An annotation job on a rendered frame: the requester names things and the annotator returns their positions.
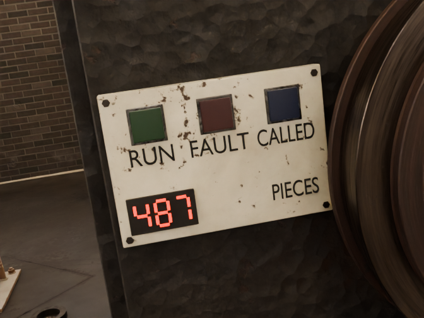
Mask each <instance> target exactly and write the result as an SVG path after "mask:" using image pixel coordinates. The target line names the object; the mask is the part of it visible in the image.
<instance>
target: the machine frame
mask: <svg viewBox="0 0 424 318"><path fill-rule="evenodd" d="M391 1H392V0H52V5H53V8H54V15H55V19H56V25H57V31H58V35H59V41H60V45H61V52H62V58H63V62H64V69H65V72H66V79H67V83H68V89H69V95H70V99H71V105H72V110H73V115H74V122H75V126H76V132H77V136H78V143H79V148H80V153H81V159H82V163H83V169H84V173H85V179H86V186H87V189H88V196H89V200H90V206H91V213H92V217H93V222H94V227H95V233H96V237H97V243H98V249H99V253H100V260H101V263H102V270H103V277H104V280H105V287H106V291H107V297H108V301H109V307H110V313H111V317H112V318H406V317H405V316H404V315H403V314H402V313H401V312H400V311H399V310H398V309H397V308H396V307H395V306H393V305H392V304H391V303H390V302H388V301H387V300H386V299H385V298H384V297H383V296H382V295H381V294H380V293H379V292H378V291H377V290H376V289H375V288H374V287H373V286H372V285H371V284H370V283H369V282H368V280H367V279H366V278H365V277H364V275H363V274H362V273H361V271H360V270H359V269H358V267H357V266H356V264H355V262H354V261H353V259H352V258H351V256H350V253H349V252H348V250H347V248H346V246H345V243H344V242H343V239H342V237H341V234H340V232H339V229H338V226H337V223H336V220H335V217H334V213H333V209H332V210H329V211H322V212H318V213H312V214H308V215H302V216H295V217H291V218H284V219H280V220H274V221H267V222H264V223H257V224H253V225H247V226H242V227H236V228H229V229H226V230H219V231H215V232H209V233H202V234H198V235H191V236H188V237H181V238H175V239H171V240H164V241H160V242H154V243H150V244H143V245H137V246H133V247H126V248H124V247H123V244H122V237H121V231H120V226H119V220H118V216H117V209H116V205H115V198H114V192H113V187H112V181H111V176H110V170H109V163H108V159H107V152H106V148H105V141H104V138H103V131H102V124H101V120H100V113H99V109H98V102H97V96H98V95H103V94H108V93H116V92H120V91H129V90H137V89H142V88H151V87H156V86H164V85H172V84H177V83H185V82H190V81H199V80H207V79H212V78H221V77H225V76H233V75H238V74H247V73H255V72H260V71H269V70H274V69H281V68H290V67H295V66H303V65H308V64H319V65H320V70H321V83H322V97H323V105H324V118H325V126H326V139H327V149H328V142H329V132H330V127H331V120H332V116H333V111H334V106H335V103H336V99H337V96H338V93H339V89H340V87H341V84H342V82H343V78H344V76H345V74H346V71H347V69H348V66H349V65H350V62H351V60H352V58H353V56H354V55H355V52H356V50H357V48H358V47H359V45H360V44H361V42H362V40H363V38H364V37H365V36H366V34H367V32H368V31H369V30H370V28H371V26H372V25H373V24H374V22H375V21H376V19H377V18H378V17H379V16H380V14H381V13H382V12H383V10H385V9H386V7H387V6H388V5H389V4H390V3H391Z"/></svg>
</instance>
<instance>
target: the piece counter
mask: <svg viewBox="0 0 424 318"><path fill-rule="evenodd" d="M176 197H177V199H182V198H187V206H188V207H190V206H191V203H190V198H189V197H186V195H182V196H176ZM164 201H166V199H157V200H156V202H157V203H160V202H164ZM166 203H167V210H170V203H169V201H166ZM153 205H154V210H155V213H158V215H164V214H167V213H168V211H161V212H158V210H157V205H156V203H153ZM132 208H133V213H134V216H137V212H136V207H132ZM188 211H189V219H192V211H191V209H189V210H188ZM146 212H147V214H150V209H149V204H146ZM147 214H146V215H139V216H138V219H139V218H146V217H148V216H147ZM158 215H156V216H155V218H156V224H157V225H160V227H166V226H170V223H171V222H172V215H171V213H168V219H169V223H164V224H160V222H159V217H158ZM148 223H149V227H150V226H152V223H151V217H148Z"/></svg>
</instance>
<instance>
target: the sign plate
mask: <svg viewBox="0 0 424 318"><path fill-rule="evenodd" d="M291 87H297V91H298V104H299V111H300V117H297V118H293V119H285V120H281V121H273V122H271V121H270V117H269V107H268V96H267V91H271V90H279V89H284V88H291ZM224 97H230V101H231V107H232V117H233V128H230V129H222V130H217V131H210V132H203V126H202V121H201V112H200V107H199V101H203V100H211V99H216V98H224ZM97 102H98V109H99V113H100V120H101V124H102V131H103V138H104V141H105V148H106V152H107V159H108V163H109V170H110V176H111V181H112V187H113V192H114V198H115V205H116V209H117V216H118V220H119V226H120V231H121V237H122V244H123V247H124V248H126V247H133V246H137V245H143V244H150V243H154V242H160V241H164V240H171V239H177V238H181V237H188V236H191V235H198V234H202V233H209V232H215V231H219V230H226V229H229V228H236V227H242V226H247V225H253V224H257V223H264V222H267V221H274V220H280V219H284V218H291V217H295V216H302V215H308V214H312V213H318V212H322V211H329V210H332V209H333V207H332V204H331V198H330V193H329V183H328V174H327V139H326V126H325V118H324V105H323V97H322V83H321V70H320V65H319V64H308V65H303V66H295V67H290V68H281V69H274V70H269V71H260V72H255V73H247V74H238V75H233V76H225V77H221V78H212V79H204V80H199V81H190V82H185V83H177V84H172V85H164V86H156V87H151V88H142V89H137V90H129V91H120V92H116V93H108V94H103V95H98V96H97ZM157 107H160V108H161V112H162V119H163V127H164V132H165V139H158V140H153V141H146V142H141V143H134V141H133V134H132V130H131V123H130V118H129V112H132V111H136V110H144V109H152V108H157ZM182 195H186V197H189V198H190V203H191V206H190V207H188V206H187V198H182V199H177V197H176V196H182ZM157 199H166V201H169V203H170V210H167V203H166V201H164V202H160V203H157V202H156V200H157ZM153 203H156V205H157V210H158V212H161V211H168V213H171V215H172V222H171V223H170V226H166V227H160V225H157V224H156V218H155V216H156V215H158V213H155V210H154V205H153ZM146 204H149V209H150V214H147V212H146ZM133 207H136V212H137V216H134V213H133ZM189 209H191V211H192V219H189V211H188V210H189ZM168 213H167V214H164V215H158V217H159V222H160V224H164V223H169V219H168ZM146 214H147V216H148V217H151V223H152V226H150V227H149V223H148V217H146V218H139V219H138V216H139V215H146Z"/></svg>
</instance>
